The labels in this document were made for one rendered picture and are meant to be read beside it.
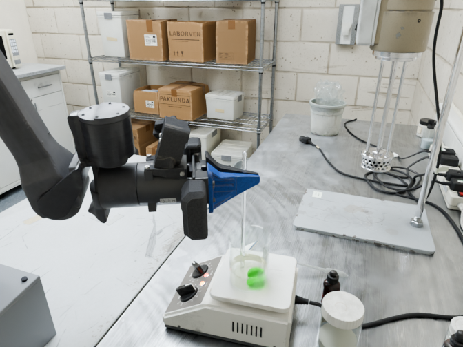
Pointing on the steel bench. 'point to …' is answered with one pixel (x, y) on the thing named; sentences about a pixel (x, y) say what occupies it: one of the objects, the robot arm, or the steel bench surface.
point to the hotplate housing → (235, 320)
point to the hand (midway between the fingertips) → (233, 179)
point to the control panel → (195, 286)
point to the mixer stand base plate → (364, 220)
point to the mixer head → (395, 27)
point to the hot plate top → (220, 287)
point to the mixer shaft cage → (372, 155)
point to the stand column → (439, 133)
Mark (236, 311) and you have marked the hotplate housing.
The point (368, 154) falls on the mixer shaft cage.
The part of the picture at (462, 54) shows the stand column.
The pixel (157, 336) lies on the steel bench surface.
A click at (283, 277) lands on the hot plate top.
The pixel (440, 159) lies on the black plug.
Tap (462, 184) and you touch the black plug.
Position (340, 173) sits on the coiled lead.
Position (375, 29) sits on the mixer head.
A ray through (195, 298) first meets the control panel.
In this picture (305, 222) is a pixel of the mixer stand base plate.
